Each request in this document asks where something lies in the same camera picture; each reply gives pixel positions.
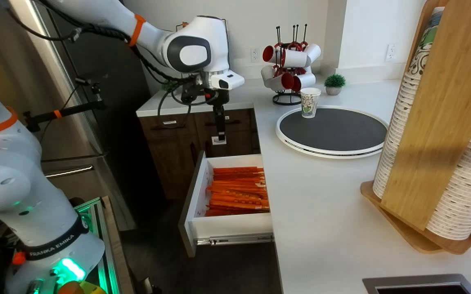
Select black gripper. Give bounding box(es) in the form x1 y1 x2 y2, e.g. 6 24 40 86
207 86 232 140

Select brown wooden drawer white inside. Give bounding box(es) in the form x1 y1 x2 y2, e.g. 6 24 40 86
176 150 274 259

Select orange packets in drawer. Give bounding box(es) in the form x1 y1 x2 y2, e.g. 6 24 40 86
204 165 271 218

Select white mug red inside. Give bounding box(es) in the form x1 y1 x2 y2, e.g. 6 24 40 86
259 44 281 65
259 63 282 91
304 42 322 67
277 47 309 70
279 70 317 94

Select printed paper cup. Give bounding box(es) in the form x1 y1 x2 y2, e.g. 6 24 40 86
299 86 322 120

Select small potted plant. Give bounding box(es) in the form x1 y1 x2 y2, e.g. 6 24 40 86
322 71 348 98

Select black rod with orange band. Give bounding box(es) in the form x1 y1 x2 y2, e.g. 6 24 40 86
21 76 106 127

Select stainless steel fridge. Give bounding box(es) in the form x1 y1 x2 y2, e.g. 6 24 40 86
4 0 166 233

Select robot stand with green light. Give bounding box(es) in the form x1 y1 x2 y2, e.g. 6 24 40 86
27 194 137 294

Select stack of printed paper cups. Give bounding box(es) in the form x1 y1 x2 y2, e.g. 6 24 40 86
371 4 446 200

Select wooden cup dispenser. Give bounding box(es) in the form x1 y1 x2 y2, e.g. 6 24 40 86
358 0 471 256

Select stack of white paper cups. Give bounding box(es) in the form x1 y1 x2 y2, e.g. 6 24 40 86
425 88 471 243

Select metal rimmed counter chute opening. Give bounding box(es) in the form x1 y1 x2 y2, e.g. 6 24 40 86
361 272 471 294

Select black wrist camera with cables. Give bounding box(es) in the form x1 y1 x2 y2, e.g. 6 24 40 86
158 75 212 117

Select black wire mug rack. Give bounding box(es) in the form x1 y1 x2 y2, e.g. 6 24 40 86
258 22 323 107

